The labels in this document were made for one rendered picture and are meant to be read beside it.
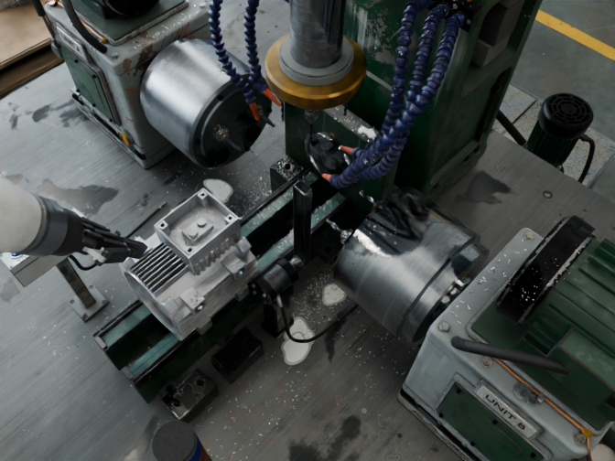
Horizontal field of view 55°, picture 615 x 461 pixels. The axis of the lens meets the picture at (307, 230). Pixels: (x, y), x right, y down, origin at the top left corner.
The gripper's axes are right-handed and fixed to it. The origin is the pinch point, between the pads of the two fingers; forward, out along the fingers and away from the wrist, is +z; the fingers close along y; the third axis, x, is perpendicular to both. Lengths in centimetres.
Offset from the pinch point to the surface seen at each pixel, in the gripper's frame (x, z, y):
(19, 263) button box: 15.6, -4.7, 14.2
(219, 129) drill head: -26.3, 19.8, 13.6
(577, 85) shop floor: -145, 212, -5
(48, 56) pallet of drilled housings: 3, 124, 190
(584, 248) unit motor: -46, -1, -60
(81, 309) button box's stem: 25.5, 21.0, 14.7
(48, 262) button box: 13.6, -0.1, 12.8
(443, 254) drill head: -34, 14, -43
